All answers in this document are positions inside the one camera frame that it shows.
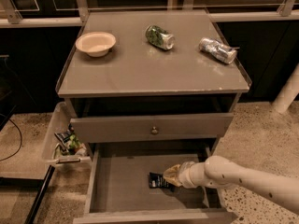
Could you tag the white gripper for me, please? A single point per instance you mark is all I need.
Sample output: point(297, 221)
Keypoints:
point(186, 177)

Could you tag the blue rxbar blueberry bar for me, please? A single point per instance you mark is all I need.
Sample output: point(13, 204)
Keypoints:
point(157, 181)

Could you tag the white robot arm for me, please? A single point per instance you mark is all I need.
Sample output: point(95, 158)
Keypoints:
point(218, 172)

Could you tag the round brass drawer knob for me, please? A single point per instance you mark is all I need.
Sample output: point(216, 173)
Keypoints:
point(154, 130)

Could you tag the open grey middle drawer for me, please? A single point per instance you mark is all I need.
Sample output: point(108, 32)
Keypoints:
point(119, 191)

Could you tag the grey drawer cabinet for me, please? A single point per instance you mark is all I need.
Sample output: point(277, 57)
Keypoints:
point(139, 79)

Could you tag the grey top drawer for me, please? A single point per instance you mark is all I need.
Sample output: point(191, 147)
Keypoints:
point(138, 128)

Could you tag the snack packets in bin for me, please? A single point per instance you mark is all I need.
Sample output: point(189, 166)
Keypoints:
point(68, 144)

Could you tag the clear plastic bin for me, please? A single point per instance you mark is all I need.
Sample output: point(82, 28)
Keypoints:
point(51, 145)

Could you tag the silver soda can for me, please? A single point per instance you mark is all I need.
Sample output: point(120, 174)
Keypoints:
point(218, 50)

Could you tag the green soda can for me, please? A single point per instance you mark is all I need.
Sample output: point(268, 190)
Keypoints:
point(159, 37)

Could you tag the black floor bar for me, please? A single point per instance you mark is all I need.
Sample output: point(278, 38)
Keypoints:
point(40, 195)

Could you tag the white paper bowl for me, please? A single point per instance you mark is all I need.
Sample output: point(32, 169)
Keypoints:
point(95, 44)

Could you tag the white cylindrical post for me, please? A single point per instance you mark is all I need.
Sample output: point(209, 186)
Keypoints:
point(288, 93)

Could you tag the metal railing frame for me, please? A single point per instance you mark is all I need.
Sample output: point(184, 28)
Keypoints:
point(47, 12)

